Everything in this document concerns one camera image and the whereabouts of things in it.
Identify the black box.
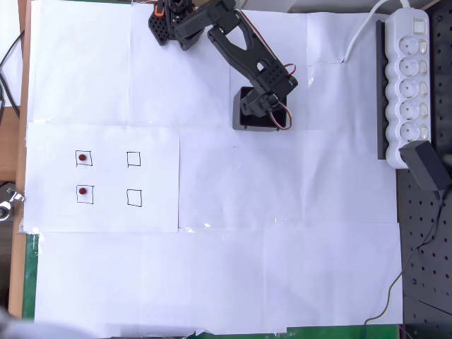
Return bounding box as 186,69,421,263
232,86,294,133

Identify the black power adapter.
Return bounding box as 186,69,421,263
398,140,452,191

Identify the paper sheet with drawn squares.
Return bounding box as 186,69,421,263
26,121,181,234

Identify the black pegboard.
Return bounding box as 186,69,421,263
395,0,452,339

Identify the silver metal clamp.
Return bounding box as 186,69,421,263
0,187,26,222

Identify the green cutting mat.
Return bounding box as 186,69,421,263
21,232,404,339

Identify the grey blurred rounded object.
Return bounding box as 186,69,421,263
0,306,102,339

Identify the red white servo wire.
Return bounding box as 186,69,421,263
266,100,295,131

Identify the black strip holder rail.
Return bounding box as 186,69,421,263
374,20,388,160

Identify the white power cable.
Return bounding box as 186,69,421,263
343,0,389,64

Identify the thin black adapter cable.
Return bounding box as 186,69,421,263
362,190,448,339

